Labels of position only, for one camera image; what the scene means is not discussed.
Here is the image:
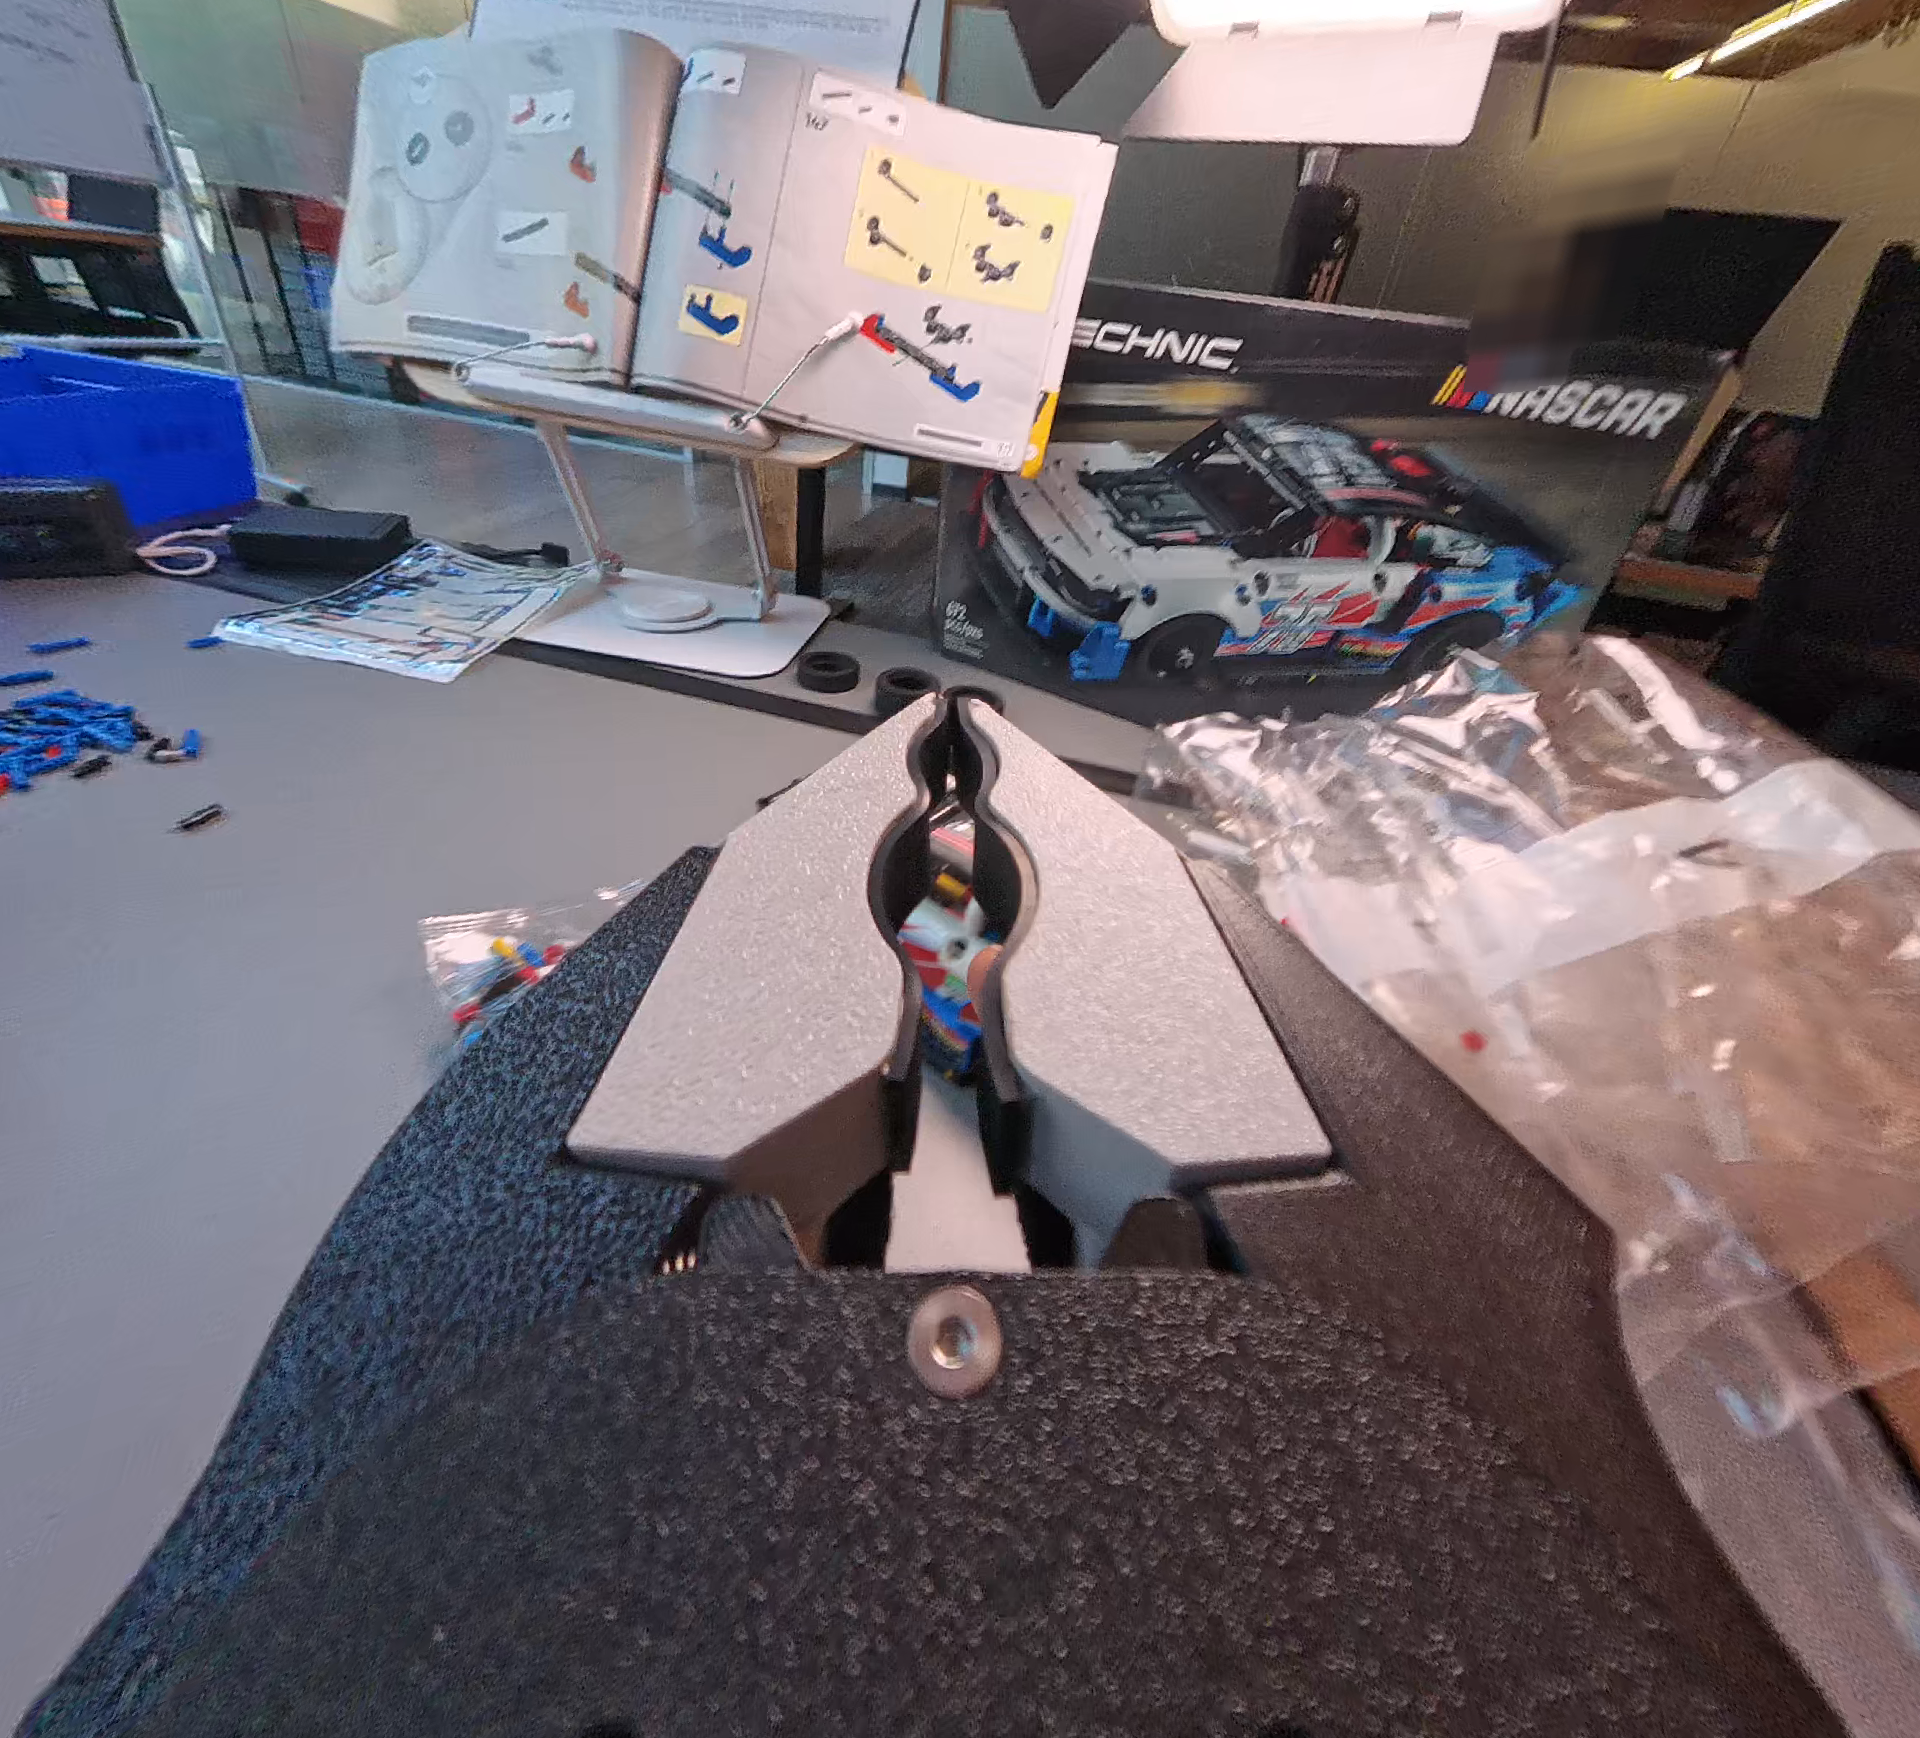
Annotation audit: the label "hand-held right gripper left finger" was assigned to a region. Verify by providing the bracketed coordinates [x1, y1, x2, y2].
[567, 693, 958, 1272]

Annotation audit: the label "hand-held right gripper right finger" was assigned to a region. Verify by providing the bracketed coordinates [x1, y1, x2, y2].
[956, 695, 1336, 1272]

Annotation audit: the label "white blue red lego car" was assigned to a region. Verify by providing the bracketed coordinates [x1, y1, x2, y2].
[897, 852, 1010, 1074]

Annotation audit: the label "small clear bag lego pieces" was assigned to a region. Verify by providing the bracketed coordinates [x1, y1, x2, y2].
[420, 883, 647, 1065]

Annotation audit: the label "pile of blue lego pins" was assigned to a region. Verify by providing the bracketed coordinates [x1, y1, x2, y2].
[0, 634, 226, 835]

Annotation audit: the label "black lego set box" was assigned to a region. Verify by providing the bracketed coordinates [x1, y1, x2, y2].
[937, 275, 1747, 723]

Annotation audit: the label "open lego instruction booklet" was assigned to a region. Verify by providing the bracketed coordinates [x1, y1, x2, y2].
[331, 27, 1122, 476]

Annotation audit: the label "crumpled clear plastic bag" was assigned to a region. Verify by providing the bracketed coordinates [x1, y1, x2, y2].
[1252, 762, 1920, 1538]
[1140, 634, 1863, 898]

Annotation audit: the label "shiny sticker sheet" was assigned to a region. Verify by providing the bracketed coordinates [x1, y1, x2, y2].
[215, 539, 595, 684]

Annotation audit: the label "black power adapter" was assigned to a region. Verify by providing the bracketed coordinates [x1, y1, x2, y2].
[229, 504, 414, 574]

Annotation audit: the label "silver book stand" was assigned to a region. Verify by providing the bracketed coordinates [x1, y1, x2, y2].
[447, 313, 888, 682]

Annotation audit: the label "black box-shaped device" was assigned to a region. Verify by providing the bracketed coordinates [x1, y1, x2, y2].
[0, 478, 140, 581]

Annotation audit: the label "plain blue plastic bin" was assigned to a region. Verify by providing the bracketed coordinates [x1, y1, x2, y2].
[0, 342, 261, 535]

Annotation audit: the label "dark chair back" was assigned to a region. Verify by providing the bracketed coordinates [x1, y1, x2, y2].
[1727, 244, 1920, 768]

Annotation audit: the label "whiteboard with handwriting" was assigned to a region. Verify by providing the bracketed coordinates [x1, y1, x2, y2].
[0, 0, 166, 187]

